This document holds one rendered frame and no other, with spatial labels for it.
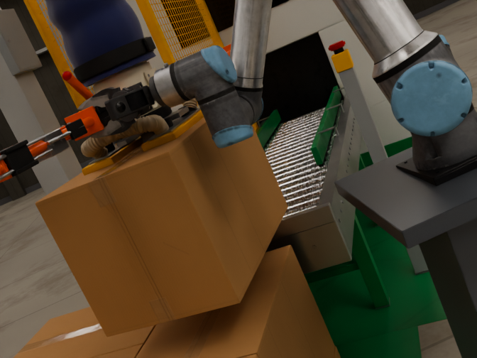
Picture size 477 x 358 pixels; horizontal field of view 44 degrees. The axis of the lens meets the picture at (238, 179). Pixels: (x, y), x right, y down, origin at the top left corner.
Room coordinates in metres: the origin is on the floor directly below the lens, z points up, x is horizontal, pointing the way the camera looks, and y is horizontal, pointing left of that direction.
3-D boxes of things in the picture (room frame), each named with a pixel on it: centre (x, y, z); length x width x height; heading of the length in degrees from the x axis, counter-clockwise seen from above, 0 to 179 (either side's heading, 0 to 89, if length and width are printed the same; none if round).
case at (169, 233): (1.65, 0.19, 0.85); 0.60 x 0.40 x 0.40; 158
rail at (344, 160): (2.95, -0.60, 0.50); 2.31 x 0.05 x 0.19; 161
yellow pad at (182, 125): (1.64, 0.09, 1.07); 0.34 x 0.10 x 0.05; 160
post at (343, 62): (2.33, -0.57, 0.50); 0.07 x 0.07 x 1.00; 71
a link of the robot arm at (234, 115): (1.33, -0.03, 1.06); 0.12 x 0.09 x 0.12; 160
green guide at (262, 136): (3.48, -0.15, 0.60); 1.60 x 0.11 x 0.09; 161
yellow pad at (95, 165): (1.70, 0.27, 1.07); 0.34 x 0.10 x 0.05; 160
